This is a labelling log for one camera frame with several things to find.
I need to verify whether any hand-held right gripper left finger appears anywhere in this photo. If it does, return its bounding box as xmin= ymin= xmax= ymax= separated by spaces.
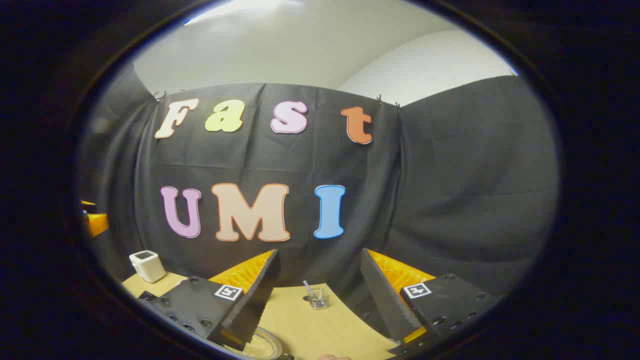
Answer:
xmin=142 ymin=248 xmax=281 ymax=352

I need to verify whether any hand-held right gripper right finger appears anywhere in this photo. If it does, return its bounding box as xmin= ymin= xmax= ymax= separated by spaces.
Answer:
xmin=360 ymin=248 xmax=501 ymax=357

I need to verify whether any steel pot with black handles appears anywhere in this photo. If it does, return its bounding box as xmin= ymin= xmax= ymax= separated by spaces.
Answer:
xmin=222 ymin=326 xmax=296 ymax=360

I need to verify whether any white toaster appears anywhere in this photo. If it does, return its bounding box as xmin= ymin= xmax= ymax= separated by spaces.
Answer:
xmin=129 ymin=250 xmax=167 ymax=284

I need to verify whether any wire utensil holder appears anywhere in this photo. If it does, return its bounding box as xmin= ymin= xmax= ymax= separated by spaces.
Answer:
xmin=309 ymin=287 xmax=330 ymax=311

